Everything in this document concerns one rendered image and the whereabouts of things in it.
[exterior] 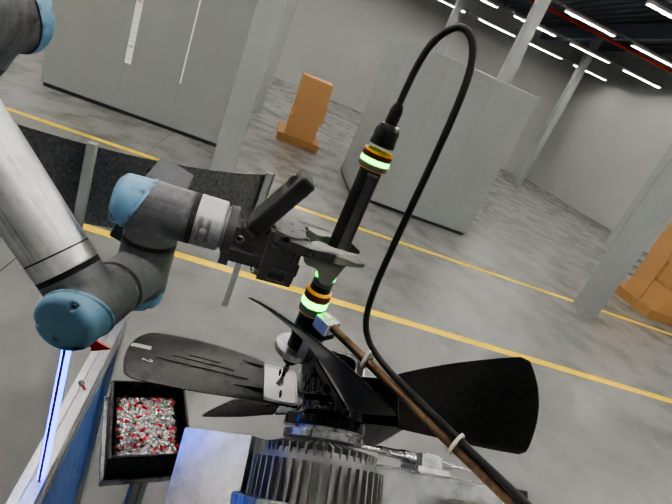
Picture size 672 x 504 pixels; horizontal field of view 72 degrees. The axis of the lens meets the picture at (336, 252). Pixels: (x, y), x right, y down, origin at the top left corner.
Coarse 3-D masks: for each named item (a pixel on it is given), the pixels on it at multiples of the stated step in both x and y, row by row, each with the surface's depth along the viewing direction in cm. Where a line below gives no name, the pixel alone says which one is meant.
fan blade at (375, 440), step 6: (360, 420) 96; (366, 426) 99; (372, 426) 101; (378, 426) 102; (384, 426) 104; (390, 426) 106; (366, 432) 101; (372, 432) 103; (378, 432) 105; (384, 432) 106; (390, 432) 108; (396, 432) 110; (366, 438) 103; (372, 438) 105; (378, 438) 107; (384, 438) 109; (372, 444) 108
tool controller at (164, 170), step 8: (160, 160) 139; (168, 160) 143; (152, 168) 131; (160, 168) 134; (168, 168) 138; (176, 168) 142; (152, 176) 126; (160, 176) 129; (168, 176) 133; (176, 176) 137; (184, 176) 141; (192, 176) 145; (176, 184) 132; (184, 184) 136; (112, 232) 125; (120, 232) 125; (120, 240) 126
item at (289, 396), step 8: (272, 368) 85; (280, 368) 86; (272, 376) 83; (280, 376) 84; (288, 376) 85; (264, 384) 80; (272, 384) 81; (288, 384) 83; (296, 384) 83; (264, 392) 79; (272, 392) 79; (288, 392) 81; (296, 392) 81; (272, 400) 78; (280, 400) 78; (288, 400) 79; (296, 400) 80
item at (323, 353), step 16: (288, 320) 55; (304, 336) 56; (320, 352) 58; (336, 368) 57; (336, 384) 71; (352, 384) 56; (368, 384) 51; (352, 400) 64; (368, 400) 55; (384, 400) 51
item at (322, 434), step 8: (288, 432) 78; (296, 432) 76; (304, 432) 76; (312, 432) 75; (320, 432) 75; (328, 432) 75; (336, 432) 76; (344, 432) 78; (320, 440) 80; (328, 440) 78; (336, 440) 76; (344, 440) 76; (352, 440) 77; (360, 440) 79
